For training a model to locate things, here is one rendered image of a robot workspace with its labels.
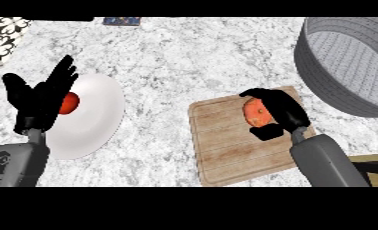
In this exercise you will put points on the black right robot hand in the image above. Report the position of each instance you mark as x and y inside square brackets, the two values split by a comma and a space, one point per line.
[285, 107]

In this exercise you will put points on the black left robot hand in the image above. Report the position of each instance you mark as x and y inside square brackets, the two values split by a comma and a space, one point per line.
[37, 100]

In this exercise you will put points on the orange squash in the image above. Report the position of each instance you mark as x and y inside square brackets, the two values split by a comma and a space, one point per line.
[254, 112]

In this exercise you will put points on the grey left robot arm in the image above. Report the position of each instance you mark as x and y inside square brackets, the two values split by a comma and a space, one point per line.
[22, 160]

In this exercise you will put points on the wooden cutting board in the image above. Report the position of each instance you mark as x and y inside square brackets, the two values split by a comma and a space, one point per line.
[236, 147]

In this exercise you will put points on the grey woven basket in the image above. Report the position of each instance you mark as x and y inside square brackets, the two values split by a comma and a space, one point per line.
[339, 67]

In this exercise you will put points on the red tomato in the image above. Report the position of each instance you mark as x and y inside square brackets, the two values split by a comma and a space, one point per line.
[69, 103]

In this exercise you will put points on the white plate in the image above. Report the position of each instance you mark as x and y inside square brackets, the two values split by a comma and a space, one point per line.
[93, 114]

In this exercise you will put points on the black and white patterned cloth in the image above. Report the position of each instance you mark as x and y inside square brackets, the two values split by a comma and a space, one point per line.
[9, 35]

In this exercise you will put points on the olive and black object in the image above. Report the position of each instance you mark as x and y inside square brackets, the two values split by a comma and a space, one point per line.
[366, 167]

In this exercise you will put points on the dark blue patterned box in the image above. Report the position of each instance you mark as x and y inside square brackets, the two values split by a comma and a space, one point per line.
[121, 21]

